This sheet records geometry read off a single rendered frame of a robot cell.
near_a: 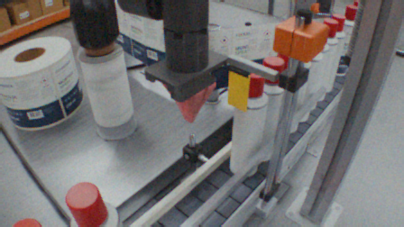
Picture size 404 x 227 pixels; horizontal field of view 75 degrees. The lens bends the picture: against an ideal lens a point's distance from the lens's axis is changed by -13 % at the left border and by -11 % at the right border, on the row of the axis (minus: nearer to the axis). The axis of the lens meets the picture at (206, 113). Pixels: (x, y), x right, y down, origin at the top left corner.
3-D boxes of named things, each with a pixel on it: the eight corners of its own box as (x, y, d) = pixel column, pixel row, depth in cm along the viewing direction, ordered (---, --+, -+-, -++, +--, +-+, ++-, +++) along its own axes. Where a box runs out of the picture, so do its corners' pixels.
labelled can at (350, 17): (331, 67, 87) (346, 2, 74) (347, 73, 84) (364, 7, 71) (325, 73, 84) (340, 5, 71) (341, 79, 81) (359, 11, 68)
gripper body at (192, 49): (143, 81, 39) (137, 29, 35) (195, 55, 45) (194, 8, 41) (178, 99, 36) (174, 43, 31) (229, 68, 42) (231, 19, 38)
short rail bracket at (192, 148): (193, 170, 61) (191, 126, 54) (204, 177, 60) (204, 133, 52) (182, 179, 59) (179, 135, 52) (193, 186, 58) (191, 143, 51)
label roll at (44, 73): (59, 77, 82) (46, 31, 73) (98, 99, 73) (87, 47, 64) (-1, 110, 70) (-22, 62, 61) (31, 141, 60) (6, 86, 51)
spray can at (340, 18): (316, 81, 80) (332, 10, 67) (334, 88, 77) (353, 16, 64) (309, 88, 77) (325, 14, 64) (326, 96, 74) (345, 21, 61)
